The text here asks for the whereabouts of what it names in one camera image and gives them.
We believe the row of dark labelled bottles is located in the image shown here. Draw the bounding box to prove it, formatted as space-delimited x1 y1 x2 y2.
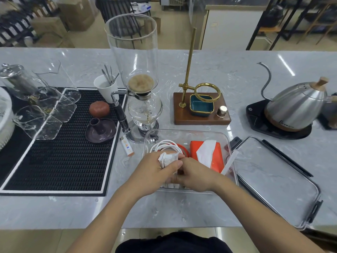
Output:
0 0 58 46

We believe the person's right hand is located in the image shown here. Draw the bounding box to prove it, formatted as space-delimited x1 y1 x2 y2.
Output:
170 155 225 193

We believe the large cardboard box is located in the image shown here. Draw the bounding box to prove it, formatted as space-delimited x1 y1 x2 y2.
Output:
58 0 95 31

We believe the white counter cabinet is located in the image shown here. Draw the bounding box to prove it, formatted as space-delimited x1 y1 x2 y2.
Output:
188 0 269 50

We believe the purple saucer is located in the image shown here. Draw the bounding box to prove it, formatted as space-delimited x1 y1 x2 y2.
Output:
85 118 117 143

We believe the orange tissue pack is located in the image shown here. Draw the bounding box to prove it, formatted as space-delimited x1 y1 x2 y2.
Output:
189 139 225 174

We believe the brown round clay lid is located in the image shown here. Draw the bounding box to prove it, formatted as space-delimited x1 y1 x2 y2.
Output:
88 100 111 118

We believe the person's left forearm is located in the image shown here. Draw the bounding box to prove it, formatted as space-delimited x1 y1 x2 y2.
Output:
66 184 148 253

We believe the person's black clothing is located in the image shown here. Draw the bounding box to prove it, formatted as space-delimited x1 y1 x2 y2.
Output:
115 232 233 253

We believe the person's right forearm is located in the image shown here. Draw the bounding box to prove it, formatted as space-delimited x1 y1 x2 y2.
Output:
213 176 326 253

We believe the glass siphon coffee maker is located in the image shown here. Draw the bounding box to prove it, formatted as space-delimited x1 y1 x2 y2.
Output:
104 13 163 144

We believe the glass teapot with metal lid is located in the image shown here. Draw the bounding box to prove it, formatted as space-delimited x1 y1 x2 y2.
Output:
0 63 49 102

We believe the black rubber bar mat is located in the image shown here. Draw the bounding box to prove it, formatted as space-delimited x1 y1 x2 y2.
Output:
0 87 128 197

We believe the white cable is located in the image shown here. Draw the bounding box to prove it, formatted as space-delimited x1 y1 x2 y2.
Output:
149 139 185 156

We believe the teal square dish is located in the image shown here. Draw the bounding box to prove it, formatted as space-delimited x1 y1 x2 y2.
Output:
189 94 215 117

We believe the clear container lid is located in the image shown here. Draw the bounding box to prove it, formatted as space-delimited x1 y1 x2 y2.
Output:
229 136 324 231

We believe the small purple cup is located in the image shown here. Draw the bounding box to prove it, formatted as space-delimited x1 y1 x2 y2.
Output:
90 118 102 135

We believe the tall clear glass pitcher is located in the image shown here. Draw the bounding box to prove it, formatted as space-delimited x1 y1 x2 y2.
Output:
34 60 81 104

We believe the dark slatted chair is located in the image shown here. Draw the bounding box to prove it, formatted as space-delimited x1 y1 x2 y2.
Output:
94 0 143 49

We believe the white orange lighter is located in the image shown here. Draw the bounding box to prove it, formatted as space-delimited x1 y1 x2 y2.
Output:
120 135 135 157

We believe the person's left hand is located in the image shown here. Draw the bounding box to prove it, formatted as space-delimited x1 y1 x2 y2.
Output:
126 151 185 198

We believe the wooden brass pour-over stand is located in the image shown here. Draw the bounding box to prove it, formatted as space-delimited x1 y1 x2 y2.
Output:
173 27 232 126

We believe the white appliance unit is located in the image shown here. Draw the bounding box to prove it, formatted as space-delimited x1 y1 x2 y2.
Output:
160 0 186 10

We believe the black kettle base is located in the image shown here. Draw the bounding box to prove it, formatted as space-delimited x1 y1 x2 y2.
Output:
245 99 312 141

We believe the red cable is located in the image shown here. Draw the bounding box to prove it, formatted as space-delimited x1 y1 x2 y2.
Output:
176 143 191 158

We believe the clear plastic container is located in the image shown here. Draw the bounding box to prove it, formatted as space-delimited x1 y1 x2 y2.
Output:
142 129 239 194

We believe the clear glass pitcher gold trim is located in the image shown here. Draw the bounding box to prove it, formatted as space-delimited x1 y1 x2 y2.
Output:
27 86 77 123

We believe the black bag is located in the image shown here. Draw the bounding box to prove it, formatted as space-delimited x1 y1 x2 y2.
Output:
262 4 284 27

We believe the round side table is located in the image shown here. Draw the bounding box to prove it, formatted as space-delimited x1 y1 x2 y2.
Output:
131 2 152 17

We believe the steel gooseneck kettle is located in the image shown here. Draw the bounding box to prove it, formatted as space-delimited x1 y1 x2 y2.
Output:
257 61 337 132

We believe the white ceramic cup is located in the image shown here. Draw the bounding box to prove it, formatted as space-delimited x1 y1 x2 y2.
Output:
93 74 119 104

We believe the white plastic basket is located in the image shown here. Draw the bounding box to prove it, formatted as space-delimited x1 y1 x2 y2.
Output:
0 87 15 150

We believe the dark wooden chair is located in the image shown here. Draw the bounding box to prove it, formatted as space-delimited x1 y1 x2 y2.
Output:
301 228 337 247

